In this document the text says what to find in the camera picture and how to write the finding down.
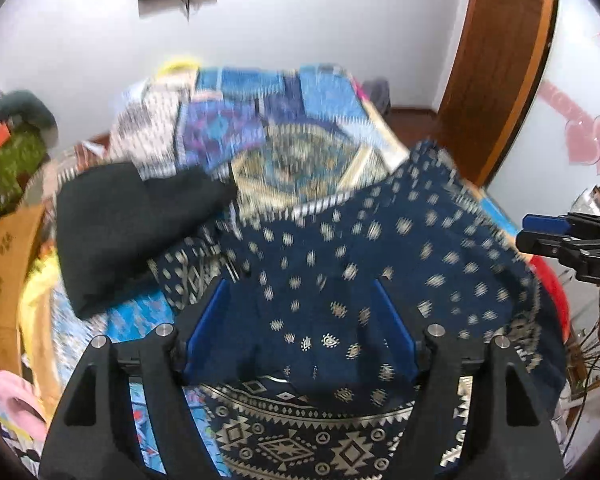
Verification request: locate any navy patterned hooded coat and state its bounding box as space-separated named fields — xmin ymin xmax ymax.
xmin=146 ymin=139 xmax=569 ymax=480

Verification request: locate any pink cloth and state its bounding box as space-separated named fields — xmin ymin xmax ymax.
xmin=0 ymin=364 xmax=49 ymax=442

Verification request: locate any white sliding wardrobe door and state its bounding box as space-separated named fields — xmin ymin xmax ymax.
xmin=484 ymin=0 xmax=600 ymax=311

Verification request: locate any brown cardboard box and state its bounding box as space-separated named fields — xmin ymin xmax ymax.
xmin=0 ymin=202 xmax=49 ymax=377

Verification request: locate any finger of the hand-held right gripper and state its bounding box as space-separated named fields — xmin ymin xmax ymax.
xmin=515 ymin=233 xmax=582 ymax=262
xmin=522 ymin=214 xmax=574 ymax=234

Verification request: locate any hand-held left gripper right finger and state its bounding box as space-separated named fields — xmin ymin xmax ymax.
xmin=371 ymin=278 xmax=567 ymax=480

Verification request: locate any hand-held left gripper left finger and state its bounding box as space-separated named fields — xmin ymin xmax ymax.
xmin=37 ymin=277 xmax=232 ymax=480

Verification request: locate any brown wooden door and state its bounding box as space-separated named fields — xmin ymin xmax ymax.
xmin=431 ymin=0 xmax=562 ymax=189

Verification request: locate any green patterned cloth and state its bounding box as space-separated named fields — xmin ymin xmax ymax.
xmin=0 ymin=130 xmax=49 ymax=219

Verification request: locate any yellow hoop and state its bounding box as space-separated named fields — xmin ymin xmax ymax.
xmin=154 ymin=57 xmax=202 ymax=79

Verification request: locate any black garment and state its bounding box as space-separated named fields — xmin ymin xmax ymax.
xmin=54 ymin=162 xmax=239 ymax=321

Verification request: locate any grey backpack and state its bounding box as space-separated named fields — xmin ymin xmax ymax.
xmin=362 ymin=77 xmax=394 ymax=117

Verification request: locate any grey-green plush pillow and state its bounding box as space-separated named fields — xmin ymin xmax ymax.
xmin=0 ymin=89 xmax=60 ymax=149

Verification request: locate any patchwork printed blanket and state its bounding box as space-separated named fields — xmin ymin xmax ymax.
xmin=19 ymin=62 xmax=567 ymax=480

